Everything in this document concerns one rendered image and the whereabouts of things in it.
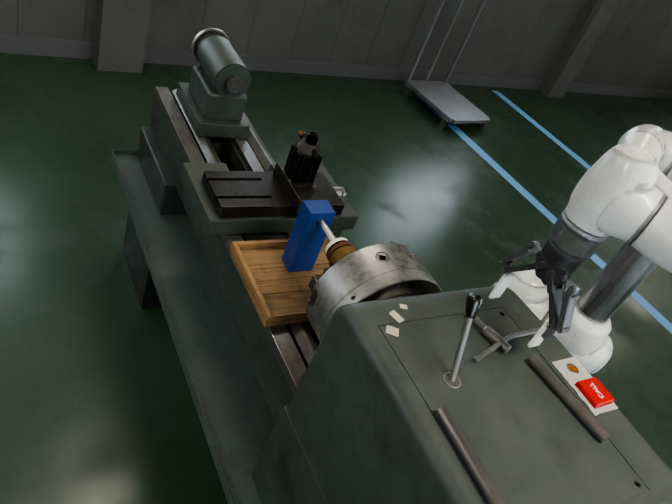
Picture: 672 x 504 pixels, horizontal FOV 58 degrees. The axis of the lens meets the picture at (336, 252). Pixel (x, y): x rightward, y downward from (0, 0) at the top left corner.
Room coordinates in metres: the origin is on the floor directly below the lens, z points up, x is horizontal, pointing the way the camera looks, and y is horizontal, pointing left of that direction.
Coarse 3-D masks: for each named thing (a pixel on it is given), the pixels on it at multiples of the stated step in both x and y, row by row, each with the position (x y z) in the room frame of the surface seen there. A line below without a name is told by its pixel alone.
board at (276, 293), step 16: (256, 240) 1.41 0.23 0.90; (272, 240) 1.44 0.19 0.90; (240, 256) 1.31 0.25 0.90; (256, 256) 1.36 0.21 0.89; (272, 256) 1.39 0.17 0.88; (320, 256) 1.49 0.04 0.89; (240, 272) 1.28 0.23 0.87; (256, 272) 1.30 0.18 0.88; (272, 272) 1.32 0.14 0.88; (288, 272) 1.35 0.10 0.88; (304, 272) 1.38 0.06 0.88; (320, 272) 1.41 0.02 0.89; (256, 288) 1.21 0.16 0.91; (272, 288) 1.26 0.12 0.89; (288, 288) 1.29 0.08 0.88; (304, 288) 1.32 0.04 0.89; (256, 304) 1.18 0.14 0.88; (272, 304) 1.20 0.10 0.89; (288, 304) 1.23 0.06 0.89; (304, 304) 1.25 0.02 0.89; (272, 320) 1.14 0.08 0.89; (288, 320) 1.17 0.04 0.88; (304, 320) 1.21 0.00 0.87
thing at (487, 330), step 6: (480, 324) 0.99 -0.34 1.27; (486, 330) 0.98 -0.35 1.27; (492, 330) 0.98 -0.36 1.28; (486, 336) 0.98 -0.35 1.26; (492, 336) 0.97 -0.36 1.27; (498, 336) 0.97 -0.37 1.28; (492, 342) 0.97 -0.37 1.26; (504, 342) 0.96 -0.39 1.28; (498, 348) 0.96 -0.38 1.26; (504, 348) 0.95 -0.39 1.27; (510, 348) 0.96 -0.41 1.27
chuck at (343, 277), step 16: (352, 256) 1.11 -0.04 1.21; (368, 256) 1.12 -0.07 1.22; (400, 256) 1.15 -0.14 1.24; (416, 256) 1.24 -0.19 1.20; (336, 272) 1.08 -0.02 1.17; (352, 272) 1.08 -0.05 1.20; (368, 272) 1.08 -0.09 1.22; (384, 272) 1.08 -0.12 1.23; (320, 288) 1.06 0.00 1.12; (336, 288) 1.05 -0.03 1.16; (352, 288) 1.04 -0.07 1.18; (320, 304) 1.04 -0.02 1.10; (336, 304) 1.02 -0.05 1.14; (320, 320) 1.02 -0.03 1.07
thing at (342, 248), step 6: (342, 240) 1.29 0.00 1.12; (330, 246) 1.27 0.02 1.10; (336, 246) 1.26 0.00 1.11; (342, 246) 1.27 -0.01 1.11; (348, 246) 1.27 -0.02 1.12; (330, 252) 1.25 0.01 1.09; (336, 252) 1.24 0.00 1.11; (342, 252) 1.24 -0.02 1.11; (348, 252) 1.24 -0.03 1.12; (330, 258) 1.24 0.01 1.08; (336, 258) 1.23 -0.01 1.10; (342, 258) 1.22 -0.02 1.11; (330, 264) 1.23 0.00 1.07
